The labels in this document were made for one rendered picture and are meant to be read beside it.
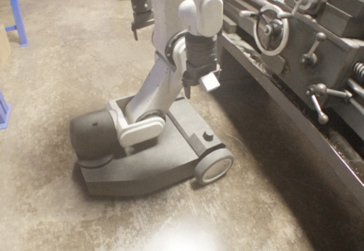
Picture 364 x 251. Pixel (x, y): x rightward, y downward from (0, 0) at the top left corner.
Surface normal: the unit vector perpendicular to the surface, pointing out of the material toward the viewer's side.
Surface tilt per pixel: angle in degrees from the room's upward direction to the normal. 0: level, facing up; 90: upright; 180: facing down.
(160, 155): 0
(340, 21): 90
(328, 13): 90
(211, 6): 90
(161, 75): 60
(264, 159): 0
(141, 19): 90
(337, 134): 0
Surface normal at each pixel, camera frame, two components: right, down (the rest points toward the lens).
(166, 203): 0.11, -0.73
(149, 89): -0.69, -0.14
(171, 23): 0.50, 0.62
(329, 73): -0.93, 0.17
